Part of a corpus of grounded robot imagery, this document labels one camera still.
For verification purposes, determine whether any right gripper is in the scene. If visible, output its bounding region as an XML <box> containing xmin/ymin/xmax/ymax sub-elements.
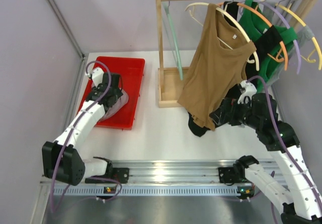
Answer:
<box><xmin>209</xmin><ymin>96</ymin><xmax>261</xmax><ymax>129</ymax></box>

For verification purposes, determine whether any pink tank top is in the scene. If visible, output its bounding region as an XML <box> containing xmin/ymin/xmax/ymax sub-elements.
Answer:
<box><xmin>99</xmin><ymin>90</ymin><xmax>129</xmax><ymax>122</ymax></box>

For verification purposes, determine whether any mint green hanger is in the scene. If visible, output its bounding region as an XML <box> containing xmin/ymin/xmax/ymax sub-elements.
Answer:
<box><xmin>163</xmin><ymin>0</ymin><xmax>183</xmax><ymax>81</ymax></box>

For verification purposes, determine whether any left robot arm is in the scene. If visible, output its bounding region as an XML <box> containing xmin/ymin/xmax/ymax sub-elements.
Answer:
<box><xmin>42</xmin><ymin>72</ymin><xmax>129</xmax><ymax>186</ymax></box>

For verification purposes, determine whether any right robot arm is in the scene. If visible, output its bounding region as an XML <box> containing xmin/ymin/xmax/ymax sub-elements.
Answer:
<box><xmin>210</xmin><ymin>93</ymin><xmax>321</xmax><ymax>223</ymax></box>

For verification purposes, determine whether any brown tank top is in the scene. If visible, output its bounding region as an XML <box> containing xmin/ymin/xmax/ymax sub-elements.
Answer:
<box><xmin>178</xmin><ymin>4</ymin><xmax>256</xmax><ymax>130</ymax></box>

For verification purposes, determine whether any cream hanger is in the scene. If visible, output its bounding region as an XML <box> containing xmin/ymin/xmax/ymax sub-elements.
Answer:
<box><xmin>185</xmin><ymin>2</ymin><xmax>260</xmax><ymax>71</ymax></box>

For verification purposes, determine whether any orange hanger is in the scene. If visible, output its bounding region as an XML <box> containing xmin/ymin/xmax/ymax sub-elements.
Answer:
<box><xmin>223</xmin><ymin>2</ymin><xmax>287</xmax><ymax>71</ymax></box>

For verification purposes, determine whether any green tank top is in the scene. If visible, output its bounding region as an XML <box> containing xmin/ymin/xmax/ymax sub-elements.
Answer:
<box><xmin>239</xmin><ymin>8</ymin><xmax>297</xmax><ymax>82</ymax></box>

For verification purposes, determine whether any black tank top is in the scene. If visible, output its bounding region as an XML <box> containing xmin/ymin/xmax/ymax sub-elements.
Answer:
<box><xmin>187</xmin><ymin>1</ymin><xmax>282</xmax><ymax>137</ymax></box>

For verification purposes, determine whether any purple hanger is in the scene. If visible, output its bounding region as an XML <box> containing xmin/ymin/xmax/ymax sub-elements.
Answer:
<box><xmin>261</xmin><ymin>0</ymin><xmax>302</xmax><ymax>74</ymax></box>

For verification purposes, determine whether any yellow hanger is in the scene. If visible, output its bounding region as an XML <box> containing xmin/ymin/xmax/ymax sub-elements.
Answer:
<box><xmin>275</xmin><ymin>0</ymin><xmax>321</xmax><ymax>74</ymax></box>

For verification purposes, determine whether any red plastic tray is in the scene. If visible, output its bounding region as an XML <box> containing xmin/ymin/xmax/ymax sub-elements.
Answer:
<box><xmin>78</xmin><ymin>56</ymin><xmax>145</xmax><ymax>130</ymax></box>

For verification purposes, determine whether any wooden clothes rack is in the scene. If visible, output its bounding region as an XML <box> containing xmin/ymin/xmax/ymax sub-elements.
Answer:
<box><xmin>154</xmin><ymin>0</ymin><xmax>322</xmax><ymax>108</ymax></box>

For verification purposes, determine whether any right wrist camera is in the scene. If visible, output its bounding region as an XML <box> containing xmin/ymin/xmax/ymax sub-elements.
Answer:
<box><xmin>237</xmin><ymin>81</ymin><xmax>257</xmax><ymax>104</ymax></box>

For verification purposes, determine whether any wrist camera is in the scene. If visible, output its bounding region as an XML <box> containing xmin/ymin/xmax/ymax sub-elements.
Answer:
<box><xmin>237</xmin><ymin>81</ymin><xmax>257</xmax><ymax>104</ymax></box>
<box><xmin>87</xmin><ymin>67</ymin><xmax>104</xmax><ymax>88</ymax></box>

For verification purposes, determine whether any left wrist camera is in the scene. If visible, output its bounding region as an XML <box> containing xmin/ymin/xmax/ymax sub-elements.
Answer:
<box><xmin>87</xmin><ymin>67</ymin><xmax>104</xmax><ymax>88</ymax></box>

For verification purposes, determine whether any aluminium mounting rail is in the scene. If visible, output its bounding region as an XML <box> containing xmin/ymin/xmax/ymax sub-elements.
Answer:
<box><xmin>40</xmin><ymin>159</ymin><xmax>312</xmax><ymax>197</ymax></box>

